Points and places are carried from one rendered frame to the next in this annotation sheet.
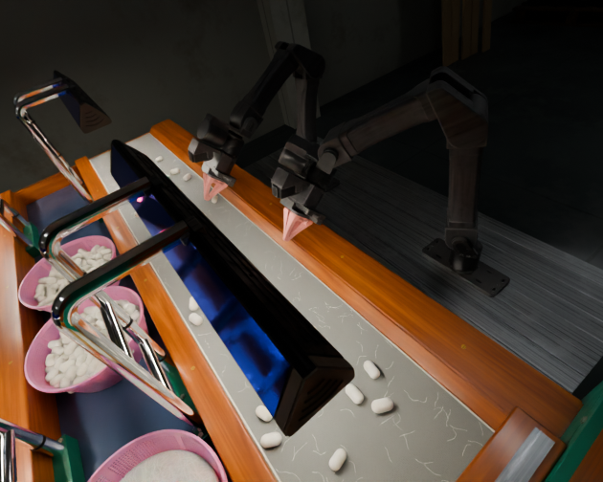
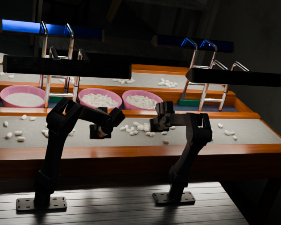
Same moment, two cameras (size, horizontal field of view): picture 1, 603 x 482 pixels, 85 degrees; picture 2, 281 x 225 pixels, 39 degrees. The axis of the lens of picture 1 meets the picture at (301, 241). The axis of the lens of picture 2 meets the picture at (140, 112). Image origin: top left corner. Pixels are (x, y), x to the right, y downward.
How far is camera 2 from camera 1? 1.86 m
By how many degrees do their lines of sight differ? 74
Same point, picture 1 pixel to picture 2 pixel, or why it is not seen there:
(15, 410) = (81, 86)
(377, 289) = not seen: hidden behind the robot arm
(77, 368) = (89, 98)
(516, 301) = (6, 205)
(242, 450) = (26, 110)
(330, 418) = (17, 128)
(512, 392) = not seen: outside the picture
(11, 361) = (102, 87)
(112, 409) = not seen: hidden behind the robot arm
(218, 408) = (42, 110)
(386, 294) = (43, 152)
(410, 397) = (5, 142)
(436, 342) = (12, 150)
